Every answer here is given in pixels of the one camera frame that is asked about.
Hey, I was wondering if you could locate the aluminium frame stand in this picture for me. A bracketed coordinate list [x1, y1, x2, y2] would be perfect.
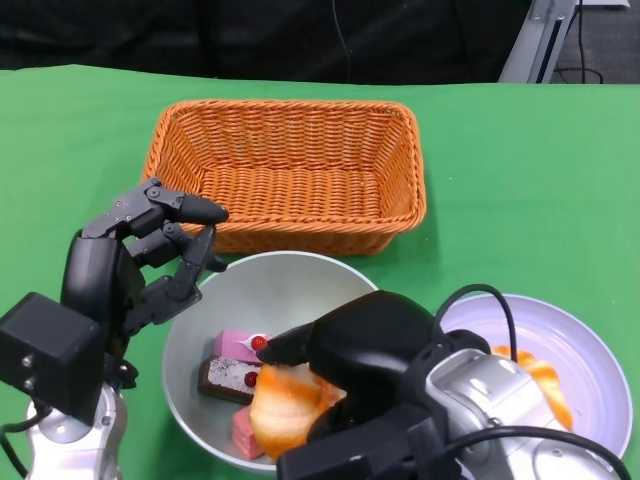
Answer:
[498, 0, 576, 84]

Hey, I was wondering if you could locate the orange striped bread roll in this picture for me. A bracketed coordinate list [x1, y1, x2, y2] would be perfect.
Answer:
[492, 344, 575, 431]
[249, 362, 347, 462]

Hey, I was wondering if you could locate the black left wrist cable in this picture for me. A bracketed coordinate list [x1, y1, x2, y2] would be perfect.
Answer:
[0, 407, 51, 479]

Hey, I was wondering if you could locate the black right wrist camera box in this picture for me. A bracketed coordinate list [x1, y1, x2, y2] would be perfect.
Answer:
[276, 417, 451, 480]

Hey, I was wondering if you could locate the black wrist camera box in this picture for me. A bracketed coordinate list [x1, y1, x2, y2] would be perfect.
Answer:
[0, 292, 107, 426]
[276, 417, 451, 480]

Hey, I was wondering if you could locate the chocolate cake with cherry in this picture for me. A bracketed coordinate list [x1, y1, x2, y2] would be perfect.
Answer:
[197, 353, 262, 405]

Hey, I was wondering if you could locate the thin black hanging cable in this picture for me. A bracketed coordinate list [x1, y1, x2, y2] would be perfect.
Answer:
[329, 0, 354, 82]

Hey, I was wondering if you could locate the black backdrop cloth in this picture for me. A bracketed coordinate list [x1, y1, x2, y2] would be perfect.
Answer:
[0, 0, 531, 85]

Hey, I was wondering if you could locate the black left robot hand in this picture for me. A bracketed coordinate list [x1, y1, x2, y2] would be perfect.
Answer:
[59, 177, 230, 351]

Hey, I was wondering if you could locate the black floor cable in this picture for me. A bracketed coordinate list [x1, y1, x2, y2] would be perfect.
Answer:
[553, 0, 604, 85]

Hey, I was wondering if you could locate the green tablecloth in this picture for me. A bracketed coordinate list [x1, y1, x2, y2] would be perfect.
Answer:
[0, 63, 640, 480]

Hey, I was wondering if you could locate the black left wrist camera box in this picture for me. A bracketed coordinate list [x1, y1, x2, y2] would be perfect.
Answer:
[0, 292, 107, 426]

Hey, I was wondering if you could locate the grey-green bowl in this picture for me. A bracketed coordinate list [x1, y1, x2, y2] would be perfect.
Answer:
[161, 249, 382, 474]

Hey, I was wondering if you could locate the light pink layered cake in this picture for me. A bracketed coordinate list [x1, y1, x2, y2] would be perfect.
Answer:
[231, 405, 266, 461]

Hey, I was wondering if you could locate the magenta cake with cherry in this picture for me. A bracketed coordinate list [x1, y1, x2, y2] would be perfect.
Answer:
[212, 328, 275, 369]

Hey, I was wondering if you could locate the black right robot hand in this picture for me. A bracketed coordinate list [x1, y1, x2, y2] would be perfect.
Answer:
[255, 289, 444, 441]

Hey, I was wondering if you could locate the orange wicker basket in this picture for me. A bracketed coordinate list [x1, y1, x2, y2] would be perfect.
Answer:
[140, 99, 427, 256]

